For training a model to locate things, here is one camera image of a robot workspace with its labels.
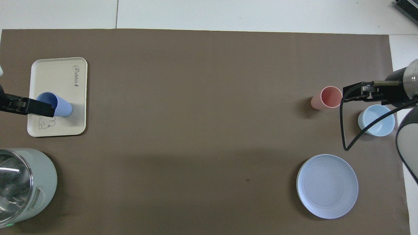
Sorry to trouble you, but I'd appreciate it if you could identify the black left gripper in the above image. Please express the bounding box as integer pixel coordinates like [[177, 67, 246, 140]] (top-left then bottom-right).
[[0, 94, 55, 118]]

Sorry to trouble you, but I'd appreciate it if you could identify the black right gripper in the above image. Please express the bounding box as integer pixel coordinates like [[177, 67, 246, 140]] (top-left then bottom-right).
[[343, 68, 409, 107]]

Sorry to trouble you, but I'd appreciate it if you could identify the blue ribbed cup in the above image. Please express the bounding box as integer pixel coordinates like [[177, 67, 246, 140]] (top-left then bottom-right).
[[36, 92, 73, 118]]

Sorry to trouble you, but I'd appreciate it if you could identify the pink ribbed cup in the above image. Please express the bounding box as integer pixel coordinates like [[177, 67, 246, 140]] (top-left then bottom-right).
[[311, 86, 343, 110]]

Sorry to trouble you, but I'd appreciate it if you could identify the cream rabbit print tray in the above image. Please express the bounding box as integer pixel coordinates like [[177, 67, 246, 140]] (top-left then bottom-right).
[[27, 57, 88, 137]]

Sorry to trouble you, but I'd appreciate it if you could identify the light blue bowl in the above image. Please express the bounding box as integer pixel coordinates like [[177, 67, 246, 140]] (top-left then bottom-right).
[[358, 104, 395, 137]]

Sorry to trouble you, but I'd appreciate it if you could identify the pale green cooking pot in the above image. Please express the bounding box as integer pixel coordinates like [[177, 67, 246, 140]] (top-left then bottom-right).
[[0, 149, 58, 228]]

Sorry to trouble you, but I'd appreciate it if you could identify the glass pot lid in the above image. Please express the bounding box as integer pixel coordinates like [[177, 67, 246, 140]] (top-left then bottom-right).
[[0, 153, 34, 222]]

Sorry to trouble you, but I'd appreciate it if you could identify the periwinkle blue plate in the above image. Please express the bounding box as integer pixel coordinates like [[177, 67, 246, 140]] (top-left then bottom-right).
[[297, 154, 359, 219]]

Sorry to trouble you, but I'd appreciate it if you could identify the grey ridged device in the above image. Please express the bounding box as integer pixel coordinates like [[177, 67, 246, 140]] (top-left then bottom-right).
[[394, 0, 418, 25]]

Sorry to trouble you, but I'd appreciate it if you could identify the brown table mat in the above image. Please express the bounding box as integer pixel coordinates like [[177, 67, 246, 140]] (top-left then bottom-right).
[[0, 29, 411, 235]]

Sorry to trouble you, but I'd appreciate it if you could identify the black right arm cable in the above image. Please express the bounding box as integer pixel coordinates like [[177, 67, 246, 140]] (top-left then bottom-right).
[[340, 82, 418, 151]]

